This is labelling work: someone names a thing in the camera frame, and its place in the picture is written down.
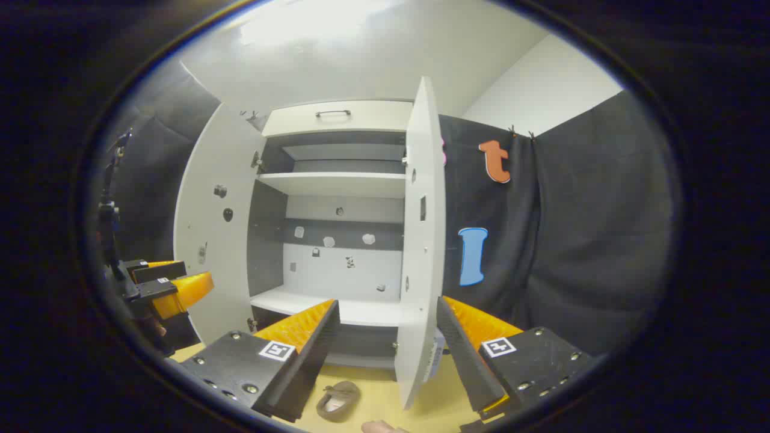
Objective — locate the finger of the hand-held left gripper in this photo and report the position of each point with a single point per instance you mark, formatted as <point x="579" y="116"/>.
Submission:
<point x="183" y="294"/>
<point x="156" y="270"/>

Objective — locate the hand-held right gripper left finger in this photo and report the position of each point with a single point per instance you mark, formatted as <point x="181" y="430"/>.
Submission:
<point x="313" y="361"/>

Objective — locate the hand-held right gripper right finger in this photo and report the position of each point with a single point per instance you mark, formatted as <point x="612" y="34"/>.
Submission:
<point x="466" y="361"/>

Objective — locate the white door with apple sticker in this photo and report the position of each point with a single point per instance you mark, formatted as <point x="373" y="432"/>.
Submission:
<point x="216" y="270"/>

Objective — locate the brown fuzzy shoe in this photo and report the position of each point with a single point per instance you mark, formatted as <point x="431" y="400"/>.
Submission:
<point x="337" y="400"/>

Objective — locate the white shoe cabinet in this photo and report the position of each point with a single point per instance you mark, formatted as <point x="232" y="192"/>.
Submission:
<point x="337" y="273"/>

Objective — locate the white door with cat sticker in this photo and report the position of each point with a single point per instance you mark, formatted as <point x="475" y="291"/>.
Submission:
<point x="421" y="270"/>

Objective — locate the white cabinet shelf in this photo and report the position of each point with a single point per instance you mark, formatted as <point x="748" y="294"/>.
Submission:
<point x="337" y="183"/>

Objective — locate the black backdrop cloth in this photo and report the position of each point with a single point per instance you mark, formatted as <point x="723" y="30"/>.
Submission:
<point x="156" y="156"/>
<point x="571" y="240"/>

